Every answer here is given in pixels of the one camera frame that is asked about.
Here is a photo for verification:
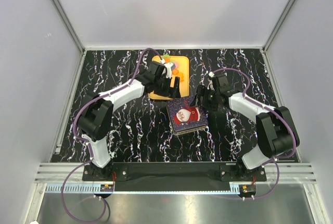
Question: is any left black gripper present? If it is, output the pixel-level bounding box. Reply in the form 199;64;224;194
154;74;180;99

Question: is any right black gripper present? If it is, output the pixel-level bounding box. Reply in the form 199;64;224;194
190;85;220;112

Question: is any gold tin lid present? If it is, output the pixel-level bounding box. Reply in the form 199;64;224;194
166;95;208;128

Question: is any decorated cookie tin box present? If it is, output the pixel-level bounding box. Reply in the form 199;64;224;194
171;125;208;136

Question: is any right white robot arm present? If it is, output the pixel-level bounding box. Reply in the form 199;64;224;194
192;75;299;181

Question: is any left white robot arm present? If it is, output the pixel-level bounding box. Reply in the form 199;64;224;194
72;61;181;180

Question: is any orange swirl cookie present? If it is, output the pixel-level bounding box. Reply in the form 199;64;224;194
172;69;179;76

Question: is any pink round macaron cookie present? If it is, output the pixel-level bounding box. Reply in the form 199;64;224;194
173;61;179;69

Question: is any yellow plastic tray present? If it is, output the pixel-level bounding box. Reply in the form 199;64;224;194
149;55;190;100

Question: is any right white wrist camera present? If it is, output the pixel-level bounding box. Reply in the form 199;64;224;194
207;71;215;91

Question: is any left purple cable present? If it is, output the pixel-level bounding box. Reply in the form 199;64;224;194
61;47;167;222

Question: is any purple cable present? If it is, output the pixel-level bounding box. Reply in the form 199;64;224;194
61;47;167;222
208;68;297;200

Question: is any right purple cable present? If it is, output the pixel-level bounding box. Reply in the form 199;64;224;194
208;68;297;200

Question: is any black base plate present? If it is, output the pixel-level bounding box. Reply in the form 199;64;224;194
82;161;267;182

